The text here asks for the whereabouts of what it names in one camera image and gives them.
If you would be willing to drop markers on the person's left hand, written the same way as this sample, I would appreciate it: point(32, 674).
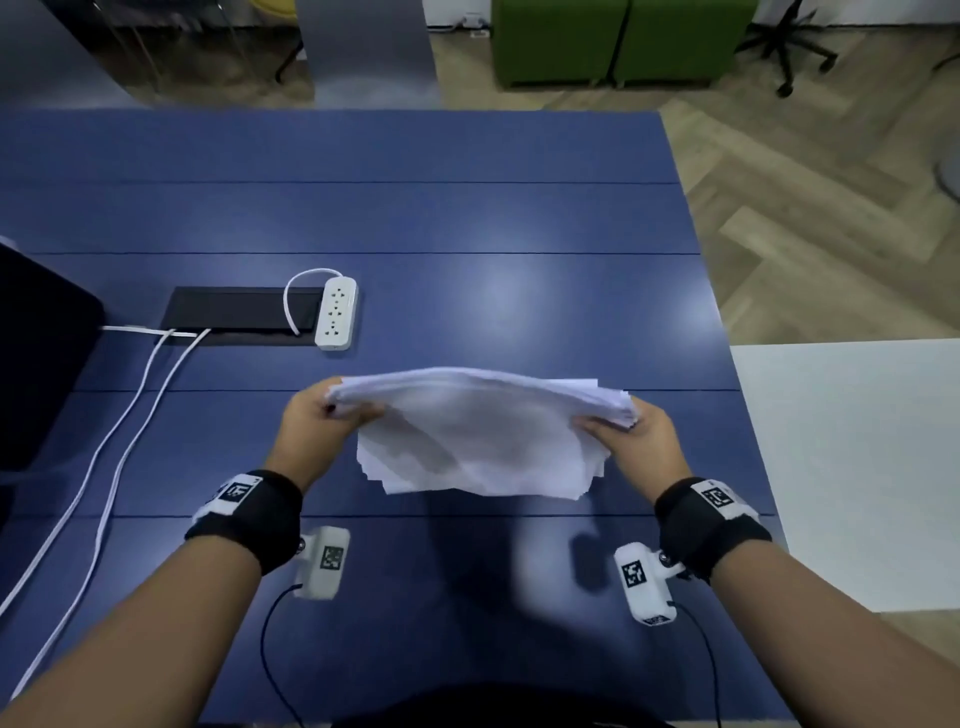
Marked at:
point(300, 431)

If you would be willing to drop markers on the person's right hand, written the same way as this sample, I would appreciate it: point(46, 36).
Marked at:
point(652, 450)

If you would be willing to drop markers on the person's left thumb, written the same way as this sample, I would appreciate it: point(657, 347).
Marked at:
point(356, 412)

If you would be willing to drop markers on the person's right thumb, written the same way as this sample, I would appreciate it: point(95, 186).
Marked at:
point(600, 427)

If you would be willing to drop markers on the stack of white paper sheets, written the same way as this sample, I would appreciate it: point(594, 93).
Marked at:
point(480, 427)

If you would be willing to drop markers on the person's left forearm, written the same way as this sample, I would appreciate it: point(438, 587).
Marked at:
point(127, 645)

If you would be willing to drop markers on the person's right forearm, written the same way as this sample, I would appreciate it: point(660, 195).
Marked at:
point(825, 645)

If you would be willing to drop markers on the white power strip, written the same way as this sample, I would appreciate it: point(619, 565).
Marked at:
point(336, 313)

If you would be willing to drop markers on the white table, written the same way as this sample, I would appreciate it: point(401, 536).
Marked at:
point(855, 465)

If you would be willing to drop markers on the person's black shirt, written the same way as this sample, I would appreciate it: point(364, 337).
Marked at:
point(495, 709)

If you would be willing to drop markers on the large black box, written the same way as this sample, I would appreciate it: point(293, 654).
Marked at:
point(41, 360)

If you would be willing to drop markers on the grey pillar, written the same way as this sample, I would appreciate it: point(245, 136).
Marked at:
point(367, 52)

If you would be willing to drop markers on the green sofa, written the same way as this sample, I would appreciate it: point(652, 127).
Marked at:
point(686, 37)
point(559, 37)

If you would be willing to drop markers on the yellow chair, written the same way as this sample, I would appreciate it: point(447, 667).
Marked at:
point(274, 6)

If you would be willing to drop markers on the black office chair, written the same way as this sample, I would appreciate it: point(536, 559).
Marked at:
point(786, 45)

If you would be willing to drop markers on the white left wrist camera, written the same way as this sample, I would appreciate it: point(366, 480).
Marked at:
point(324, 562)

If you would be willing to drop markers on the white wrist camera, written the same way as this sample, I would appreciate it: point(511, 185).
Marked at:
point(641, 581)
point(324, 562)

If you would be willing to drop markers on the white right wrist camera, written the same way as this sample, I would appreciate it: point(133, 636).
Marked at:
point(641, 581)

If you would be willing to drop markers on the white wall socket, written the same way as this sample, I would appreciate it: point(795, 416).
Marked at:
point(476, 24)

